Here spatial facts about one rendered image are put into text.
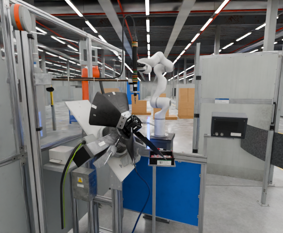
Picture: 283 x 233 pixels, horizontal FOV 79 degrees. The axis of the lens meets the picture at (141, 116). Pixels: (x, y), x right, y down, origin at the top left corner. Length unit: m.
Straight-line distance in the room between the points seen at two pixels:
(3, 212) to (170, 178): 1.32
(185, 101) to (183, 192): 7.73
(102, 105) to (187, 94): 8.37
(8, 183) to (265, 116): 3.12
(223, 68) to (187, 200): 2.04
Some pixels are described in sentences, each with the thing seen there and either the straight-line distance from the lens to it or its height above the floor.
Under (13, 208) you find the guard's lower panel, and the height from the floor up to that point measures 0.63.
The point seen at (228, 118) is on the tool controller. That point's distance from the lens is 1.55.
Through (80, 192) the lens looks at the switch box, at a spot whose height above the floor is 0.68.
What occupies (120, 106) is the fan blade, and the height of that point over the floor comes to 1.32.
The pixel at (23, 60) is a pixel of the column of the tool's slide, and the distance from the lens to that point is 1.36.
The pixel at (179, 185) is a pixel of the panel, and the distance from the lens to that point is 1.84.
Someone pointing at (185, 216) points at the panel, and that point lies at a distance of 2.01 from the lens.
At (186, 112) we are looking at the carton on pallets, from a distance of 9.41.
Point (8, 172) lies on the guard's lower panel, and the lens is 1.50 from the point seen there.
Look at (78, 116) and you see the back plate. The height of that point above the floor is 1.26.
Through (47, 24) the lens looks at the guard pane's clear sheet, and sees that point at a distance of 1.75.
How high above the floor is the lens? 1.44
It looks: 8 degrees down
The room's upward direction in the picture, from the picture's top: straight up
